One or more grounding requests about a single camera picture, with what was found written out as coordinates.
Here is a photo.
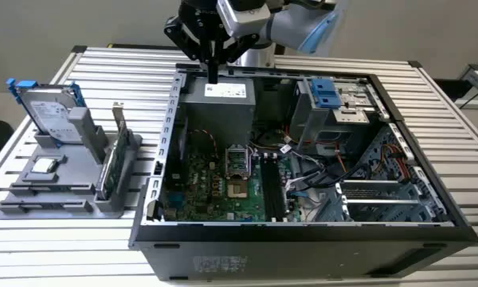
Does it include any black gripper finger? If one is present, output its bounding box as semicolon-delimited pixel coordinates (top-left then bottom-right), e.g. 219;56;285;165
213;33;261;84
162;16;215;84

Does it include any dark RAM stick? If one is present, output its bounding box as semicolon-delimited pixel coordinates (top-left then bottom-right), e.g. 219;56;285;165
0;201;85;212
10;184;93;195

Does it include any black RAM slot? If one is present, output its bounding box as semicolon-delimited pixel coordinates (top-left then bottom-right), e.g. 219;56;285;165
270;155;282;222
266;155;277;222
274;155;286;222
261;155;273;222

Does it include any blue plastic drive latch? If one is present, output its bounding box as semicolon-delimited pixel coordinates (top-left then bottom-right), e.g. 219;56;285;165
309;78;342;109

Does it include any grey power supply unit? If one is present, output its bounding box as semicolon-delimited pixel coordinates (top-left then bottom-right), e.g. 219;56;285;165
178;76;257;151

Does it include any metal socket cover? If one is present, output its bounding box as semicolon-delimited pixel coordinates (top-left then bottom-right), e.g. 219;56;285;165
225;143;250;178

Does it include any black case fan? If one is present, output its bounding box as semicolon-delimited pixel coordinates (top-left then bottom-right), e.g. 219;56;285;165
167;117;190;180

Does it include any hard disk in blue carrier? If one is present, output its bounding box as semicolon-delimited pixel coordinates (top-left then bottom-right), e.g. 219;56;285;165
5;78;87;149

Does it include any green graphics card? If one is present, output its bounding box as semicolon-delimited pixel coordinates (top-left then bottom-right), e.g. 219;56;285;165
94;101;130;201

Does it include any CPU socket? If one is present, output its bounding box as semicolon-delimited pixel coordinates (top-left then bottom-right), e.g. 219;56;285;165
226;178;250;200

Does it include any green motherboard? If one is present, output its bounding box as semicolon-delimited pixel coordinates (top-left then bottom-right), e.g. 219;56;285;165
161;148;305;223

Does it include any black box beside table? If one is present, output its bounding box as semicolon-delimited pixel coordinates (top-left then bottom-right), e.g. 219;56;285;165
432;78;474;100

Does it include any silver CPU chip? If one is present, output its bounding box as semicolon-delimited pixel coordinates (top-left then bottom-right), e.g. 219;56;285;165
30;157;59;174

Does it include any grey parts rack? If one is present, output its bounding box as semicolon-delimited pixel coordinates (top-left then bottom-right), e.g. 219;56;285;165
0;107;145;221

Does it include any black PC case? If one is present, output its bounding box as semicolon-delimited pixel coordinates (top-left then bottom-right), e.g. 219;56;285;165
127;62;478;282

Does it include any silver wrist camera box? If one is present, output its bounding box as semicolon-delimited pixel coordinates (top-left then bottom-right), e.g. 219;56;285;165
215;0;273;37

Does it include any twisted red black fan wire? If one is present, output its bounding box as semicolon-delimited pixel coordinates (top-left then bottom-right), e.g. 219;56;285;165
187;129;219;160

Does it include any yellow black wire bundle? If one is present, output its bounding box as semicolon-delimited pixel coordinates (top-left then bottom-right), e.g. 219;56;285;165
249;127;299;156

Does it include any thin orange wire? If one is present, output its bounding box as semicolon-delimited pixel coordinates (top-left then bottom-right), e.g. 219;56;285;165
333;142;347;173

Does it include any thick black data cable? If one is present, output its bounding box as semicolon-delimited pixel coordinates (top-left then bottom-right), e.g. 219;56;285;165
298;161;370;192

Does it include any orange red yellow wire bundle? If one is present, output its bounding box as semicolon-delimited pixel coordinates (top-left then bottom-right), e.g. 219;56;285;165
370;143;414;184

